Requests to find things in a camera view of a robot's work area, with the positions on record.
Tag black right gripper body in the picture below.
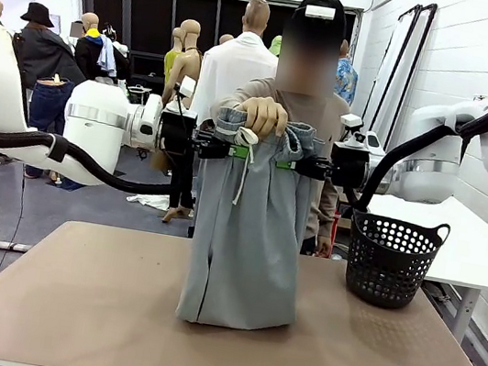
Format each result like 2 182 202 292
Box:
326 140 374 193

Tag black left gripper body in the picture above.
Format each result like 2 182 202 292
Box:
155 107 200 158

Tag grey drawstring shorts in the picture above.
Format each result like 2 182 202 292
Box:
174 103 328 339

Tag person's right forearm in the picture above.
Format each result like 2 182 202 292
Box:
218 71 280 116

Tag person's left forearm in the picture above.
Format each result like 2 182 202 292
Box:
312 179 343 241

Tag person's right hand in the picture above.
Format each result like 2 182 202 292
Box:
235 92 294 141

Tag person's left hand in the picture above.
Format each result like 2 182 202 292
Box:
314 234 335 259

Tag person in beige sweater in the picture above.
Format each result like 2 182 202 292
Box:
197 5 368 260

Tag tall mannequin in white shirt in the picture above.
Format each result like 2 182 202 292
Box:
187 0 289 138

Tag red and white cabinet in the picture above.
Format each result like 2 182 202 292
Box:
327 208 344 255

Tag mannequin in yellow-green top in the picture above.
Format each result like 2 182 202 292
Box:
160 26 189 90

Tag bare tan mannequin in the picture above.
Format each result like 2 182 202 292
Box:
143 17 224 227

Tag white cloth on floor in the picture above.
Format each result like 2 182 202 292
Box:
125 190 173 213

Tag person in blue floral shirt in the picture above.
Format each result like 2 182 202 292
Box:
330 39 364 107

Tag black framed leaning panel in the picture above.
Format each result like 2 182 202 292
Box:
383 0 439 147
356 0 425 143

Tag light blue draped shirt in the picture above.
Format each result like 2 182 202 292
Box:
93 33 123 79

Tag black perforated plastic basket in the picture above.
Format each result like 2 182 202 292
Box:
339 208 452 316

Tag lime green hat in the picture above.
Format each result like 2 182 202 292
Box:
267 33 285 58

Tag mannequin with yellow collar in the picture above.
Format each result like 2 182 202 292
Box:
71 11 127 85

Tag blue jeans on mannequin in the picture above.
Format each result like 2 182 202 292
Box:
25 72 76 138

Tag white side table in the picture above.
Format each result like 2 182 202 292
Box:
346 183 488 349

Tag black baseball cap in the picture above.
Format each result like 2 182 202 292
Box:
291 0 352 38

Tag black bucket hat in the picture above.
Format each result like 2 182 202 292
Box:
18 0 59 28

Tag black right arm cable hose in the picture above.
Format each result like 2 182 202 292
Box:
350 62 488 232

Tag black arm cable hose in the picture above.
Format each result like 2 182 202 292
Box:
350 62 488 232
0 124 180 200

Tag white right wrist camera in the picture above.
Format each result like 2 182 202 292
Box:
336 112 372 150

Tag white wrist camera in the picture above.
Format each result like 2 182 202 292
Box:
336 112 372 150
177 73 198 100

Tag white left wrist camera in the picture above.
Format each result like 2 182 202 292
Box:
177 73 198 100

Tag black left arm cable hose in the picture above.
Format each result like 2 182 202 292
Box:
0 124 180 200

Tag thin black floor cable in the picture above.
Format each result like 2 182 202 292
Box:
0 172 30 289

